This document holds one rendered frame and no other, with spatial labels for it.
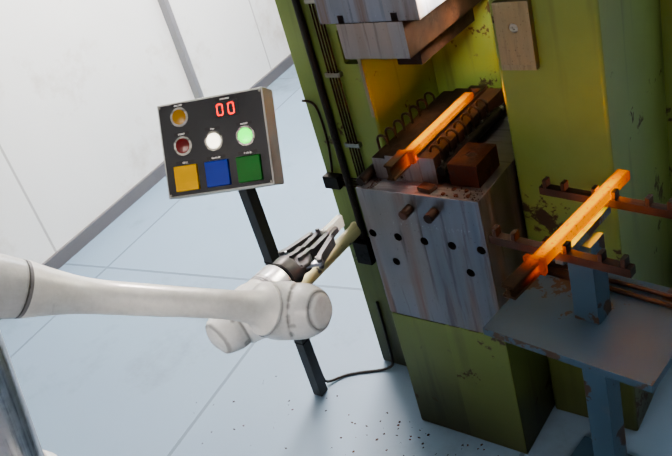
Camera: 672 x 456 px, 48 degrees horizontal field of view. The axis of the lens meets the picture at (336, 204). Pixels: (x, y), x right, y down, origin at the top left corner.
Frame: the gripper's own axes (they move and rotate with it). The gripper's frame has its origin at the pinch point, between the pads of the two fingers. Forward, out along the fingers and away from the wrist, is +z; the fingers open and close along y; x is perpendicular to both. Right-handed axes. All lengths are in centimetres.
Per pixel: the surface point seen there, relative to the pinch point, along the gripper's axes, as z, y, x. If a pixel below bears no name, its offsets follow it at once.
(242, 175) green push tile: 17.1, -45.4, -0.1
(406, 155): 33.5, 0.6, 0.7
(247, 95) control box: 30, -46, 19
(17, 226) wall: 41, -260, -65
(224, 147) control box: 20, -52, 7
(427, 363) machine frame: 29, -7, -71
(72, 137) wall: 96, -269, -43
